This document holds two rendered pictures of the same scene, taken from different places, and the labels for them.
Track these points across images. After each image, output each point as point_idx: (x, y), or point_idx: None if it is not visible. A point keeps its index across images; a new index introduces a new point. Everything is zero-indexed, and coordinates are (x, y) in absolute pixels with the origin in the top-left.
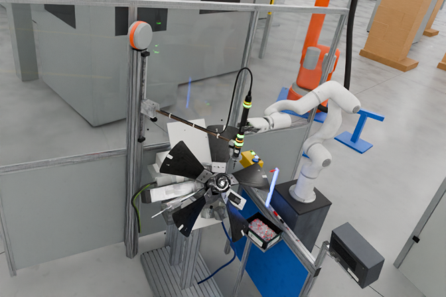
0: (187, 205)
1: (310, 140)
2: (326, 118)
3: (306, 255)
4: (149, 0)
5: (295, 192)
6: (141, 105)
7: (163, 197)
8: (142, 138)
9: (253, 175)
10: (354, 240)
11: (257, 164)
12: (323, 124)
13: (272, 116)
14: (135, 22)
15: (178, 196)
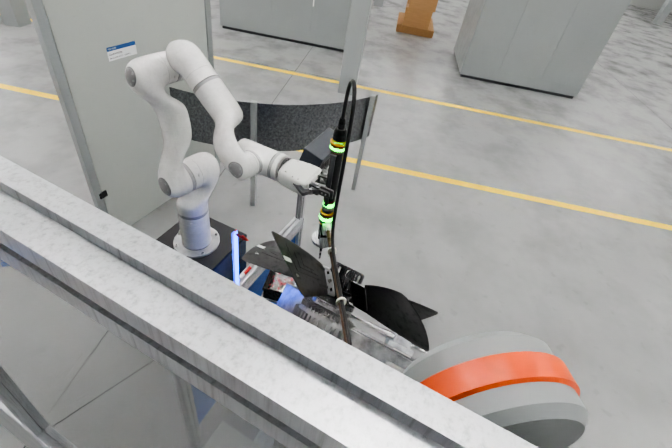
0: (412, 301)
1: (183, 170)
2: (176, 118)
3: (292, 226)
4: (406, 378)
5: (206, 244)
6: None
7: (414, 358)
8: None
9: (276, 255)
10: (324, 144)
11: (244, 257)
12: (179, 129)
13: (272, 153)
14: (560, 391)
15: (389, 342)
